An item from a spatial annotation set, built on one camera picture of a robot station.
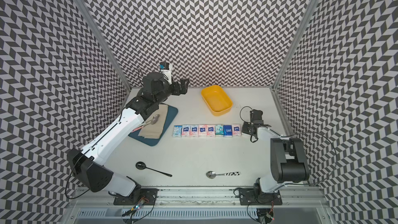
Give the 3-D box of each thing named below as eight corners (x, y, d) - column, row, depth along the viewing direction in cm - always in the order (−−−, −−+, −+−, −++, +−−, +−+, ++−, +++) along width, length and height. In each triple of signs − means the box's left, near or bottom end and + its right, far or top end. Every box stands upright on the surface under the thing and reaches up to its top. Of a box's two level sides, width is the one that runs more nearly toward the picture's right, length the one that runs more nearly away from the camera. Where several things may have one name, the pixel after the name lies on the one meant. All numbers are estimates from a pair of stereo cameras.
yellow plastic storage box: (214, 119, 103) (214, 114, 99) (198, 93, 118) (198, 88, 114) (235, 110, 107) (236, 105, 103) (217, 86, 122) (217, 81, 118)
